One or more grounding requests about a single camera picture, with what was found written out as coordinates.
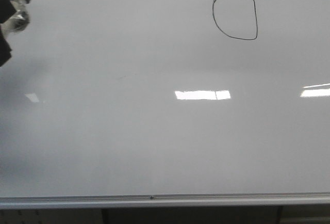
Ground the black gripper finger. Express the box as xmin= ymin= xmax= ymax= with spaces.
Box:
xmin=1 ymin=0 xmax=16 ymax=67

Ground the white whiteboard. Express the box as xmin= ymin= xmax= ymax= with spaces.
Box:
xmin=1 ymin=0 xmax=329 ymax=209

